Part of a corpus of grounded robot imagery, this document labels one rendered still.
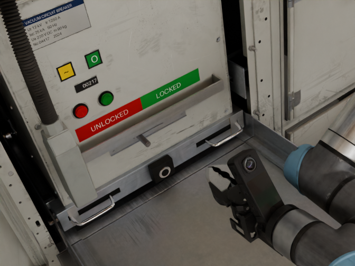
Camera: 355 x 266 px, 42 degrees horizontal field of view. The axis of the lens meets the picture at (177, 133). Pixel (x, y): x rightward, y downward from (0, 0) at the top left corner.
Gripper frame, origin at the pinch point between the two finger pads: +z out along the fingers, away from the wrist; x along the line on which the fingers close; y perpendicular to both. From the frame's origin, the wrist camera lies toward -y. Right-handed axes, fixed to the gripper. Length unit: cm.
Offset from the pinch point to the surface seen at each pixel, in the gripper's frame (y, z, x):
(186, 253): 21.8, 6.5, -7.7
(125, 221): 19.0, 23.0, -13.8
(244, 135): 18.0, 26.7, 26.0
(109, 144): -2.2, 21.9, -10.8
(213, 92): -1.4, 21.9, 16.8
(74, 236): 17.9, 26.9, -25.4
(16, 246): 7.3, 19.8, -36.9
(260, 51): -5.7, 20.9, 31.6
